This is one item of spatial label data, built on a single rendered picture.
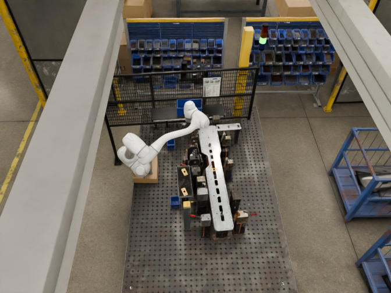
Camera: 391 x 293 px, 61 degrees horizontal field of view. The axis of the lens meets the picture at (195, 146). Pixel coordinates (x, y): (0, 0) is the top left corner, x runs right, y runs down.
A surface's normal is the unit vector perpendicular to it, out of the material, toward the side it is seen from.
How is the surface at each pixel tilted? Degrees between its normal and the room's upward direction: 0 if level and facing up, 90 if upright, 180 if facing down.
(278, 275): 0
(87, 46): 0
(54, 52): 92
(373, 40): 0
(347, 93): 91
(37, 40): 91
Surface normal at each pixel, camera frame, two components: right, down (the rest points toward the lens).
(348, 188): 0.01, -0.65
